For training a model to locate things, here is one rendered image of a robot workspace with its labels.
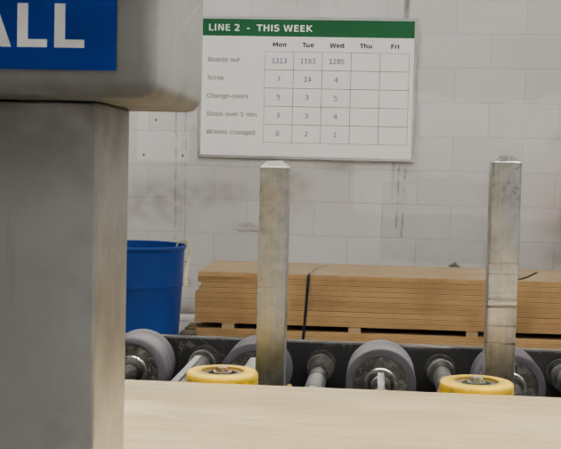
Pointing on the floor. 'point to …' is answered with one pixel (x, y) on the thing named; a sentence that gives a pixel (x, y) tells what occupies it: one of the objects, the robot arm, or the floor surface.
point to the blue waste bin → (155, 285)
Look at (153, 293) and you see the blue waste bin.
